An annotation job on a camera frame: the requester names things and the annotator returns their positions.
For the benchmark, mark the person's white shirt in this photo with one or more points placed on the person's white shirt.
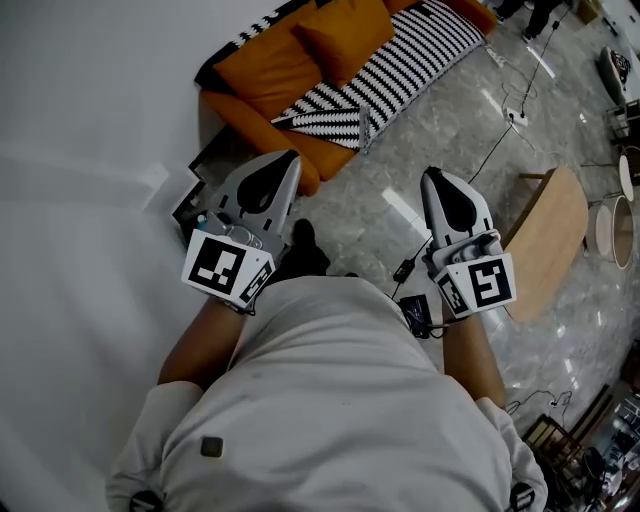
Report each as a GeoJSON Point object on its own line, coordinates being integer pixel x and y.
{"type": "Point", "coordinates": [325, 400]}

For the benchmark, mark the cardboard box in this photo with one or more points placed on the cardboard box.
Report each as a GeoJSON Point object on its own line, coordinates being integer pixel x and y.
{"type": "Point", "coordinates": [589, 10]}

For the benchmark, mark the black power adapter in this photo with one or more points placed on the black power adapter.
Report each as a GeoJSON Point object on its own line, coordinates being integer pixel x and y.
{"type": "Point", "coordinates": [402, 270]}

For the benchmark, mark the black waist device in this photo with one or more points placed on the black waist device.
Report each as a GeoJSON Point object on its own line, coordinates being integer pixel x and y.
{"type": "Point", "coordinates": [415, 310]}

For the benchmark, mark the round white side table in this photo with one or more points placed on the round white side table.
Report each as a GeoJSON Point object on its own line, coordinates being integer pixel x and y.
{"type": "Point", "coordinates": [631, 175]}

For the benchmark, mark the orange sofa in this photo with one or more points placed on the orange sofa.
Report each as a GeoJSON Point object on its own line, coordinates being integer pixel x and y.
{"type": "Point", "coordinates": [240, 120]}

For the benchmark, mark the orange sofa back cushion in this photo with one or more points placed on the orange sofa back cushion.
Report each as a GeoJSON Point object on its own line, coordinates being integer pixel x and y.
{"type": "Point", "coordinates": [270, 75]}

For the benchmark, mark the black metal chair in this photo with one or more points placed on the black metal chair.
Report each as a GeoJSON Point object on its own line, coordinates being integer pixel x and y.
{"type": "Point", "coordinates": [622, 122]}

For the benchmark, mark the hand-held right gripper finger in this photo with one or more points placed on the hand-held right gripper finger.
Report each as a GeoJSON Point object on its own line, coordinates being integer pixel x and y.
{"type": "Point", "coordinates": [433, 210]}
{"type": "Point", "coordinates": [480, 210]}

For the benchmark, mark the black white striped blanket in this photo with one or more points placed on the black white striped blanket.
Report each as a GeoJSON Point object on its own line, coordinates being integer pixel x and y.
{"type": "Point", "coordinates": [400, 65]}

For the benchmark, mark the white power strip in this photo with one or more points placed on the white power strip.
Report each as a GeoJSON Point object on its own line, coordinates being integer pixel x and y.
{"type": "Point", "coordinates": [495, 56]}
{"type": "Point", "coordinates": [517, 118]}

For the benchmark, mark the wooden coffee table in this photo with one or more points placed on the wooden coffee table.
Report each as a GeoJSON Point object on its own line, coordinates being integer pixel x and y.
{"type": "Point", "coordinates": [547, 240]}

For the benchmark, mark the orange throw pillow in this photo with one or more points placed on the orange throw pillow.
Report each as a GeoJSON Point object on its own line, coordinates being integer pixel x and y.
{"type": "Point", "coordinates": [345, 35]}

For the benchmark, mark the small round side table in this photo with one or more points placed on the small round side table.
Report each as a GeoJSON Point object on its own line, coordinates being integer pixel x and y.
{"type": "Point", "coordinates": [604, 227]}

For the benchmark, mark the person's right forearm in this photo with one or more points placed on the person's right forearm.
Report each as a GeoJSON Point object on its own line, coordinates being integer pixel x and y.
{"type": "Point", "coordinates": [472, 360]}

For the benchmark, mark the person's black trouser leg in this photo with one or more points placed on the person's black trouser leg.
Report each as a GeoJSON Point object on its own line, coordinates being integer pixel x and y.
{"type": "Point", "coordinates": [305, 250]}

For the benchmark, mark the round wooden side table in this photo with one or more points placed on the round wooden side table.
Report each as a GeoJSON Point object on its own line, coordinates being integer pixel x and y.
{"type": "Point", "coordinates": [624, 235]}

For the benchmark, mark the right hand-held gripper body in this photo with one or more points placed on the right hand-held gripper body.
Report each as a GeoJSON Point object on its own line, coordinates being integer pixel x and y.
{"type": "Point", "coordinates": [482, 282]}

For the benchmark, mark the person's left forearm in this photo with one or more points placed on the person's left forearm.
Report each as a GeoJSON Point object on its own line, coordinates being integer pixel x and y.
{"type": "Point", "coordinates": [200, 345]}

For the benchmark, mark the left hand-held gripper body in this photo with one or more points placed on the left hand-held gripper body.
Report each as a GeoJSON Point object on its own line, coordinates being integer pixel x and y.
{"type": "Point", "coordinates": [227, 262]}

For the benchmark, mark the wooden chair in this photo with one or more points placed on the wooden chair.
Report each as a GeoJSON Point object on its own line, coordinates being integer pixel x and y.
{"type": "Point", "coordinates": [550, 440]}

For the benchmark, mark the grey armchair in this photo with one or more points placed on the grey armchair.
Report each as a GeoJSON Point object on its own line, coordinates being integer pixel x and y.
{"type": "Point", "coordinates": [607, 75]}

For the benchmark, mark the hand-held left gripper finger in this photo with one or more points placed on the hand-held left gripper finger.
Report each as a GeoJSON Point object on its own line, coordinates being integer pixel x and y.
{"type": "Point", "coordinates": [250, 167]}
{"type": "Point", "coordinates": [290, 187]}

